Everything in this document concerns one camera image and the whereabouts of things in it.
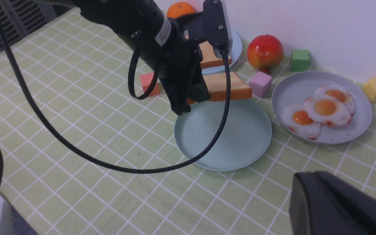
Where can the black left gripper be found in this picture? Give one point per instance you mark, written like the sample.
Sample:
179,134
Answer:
181,74

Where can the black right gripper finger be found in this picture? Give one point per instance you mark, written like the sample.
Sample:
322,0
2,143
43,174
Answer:
323,204

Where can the fried egg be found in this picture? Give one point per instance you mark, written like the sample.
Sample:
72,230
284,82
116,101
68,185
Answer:
340,93
297,120
327,110

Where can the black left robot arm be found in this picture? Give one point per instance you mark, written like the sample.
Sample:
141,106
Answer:
156,40

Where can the salmon pink cube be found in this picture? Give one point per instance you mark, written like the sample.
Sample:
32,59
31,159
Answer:
146,80

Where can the light blue plate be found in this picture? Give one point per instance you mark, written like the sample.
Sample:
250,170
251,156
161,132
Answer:
234,55

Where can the orange fruit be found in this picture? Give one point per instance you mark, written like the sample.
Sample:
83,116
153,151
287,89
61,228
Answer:
180,8

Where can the light pink cube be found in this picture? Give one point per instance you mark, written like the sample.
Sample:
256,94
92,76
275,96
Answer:
260,83

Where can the red yellow apple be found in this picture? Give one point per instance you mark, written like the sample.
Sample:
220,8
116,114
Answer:
264,53

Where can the pale green centre plate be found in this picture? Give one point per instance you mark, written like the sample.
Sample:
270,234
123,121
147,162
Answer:
244,139

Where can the fried egg front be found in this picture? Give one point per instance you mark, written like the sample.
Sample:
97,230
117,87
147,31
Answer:
297,120

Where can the fried egg back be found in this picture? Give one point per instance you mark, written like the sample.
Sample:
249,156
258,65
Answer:
340,93

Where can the grey egg plate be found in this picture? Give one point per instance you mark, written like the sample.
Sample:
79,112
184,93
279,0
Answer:
297,87

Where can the green cube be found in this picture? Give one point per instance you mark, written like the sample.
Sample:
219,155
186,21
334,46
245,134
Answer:
299,61

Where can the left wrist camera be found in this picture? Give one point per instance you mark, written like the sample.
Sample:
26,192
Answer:
216,24

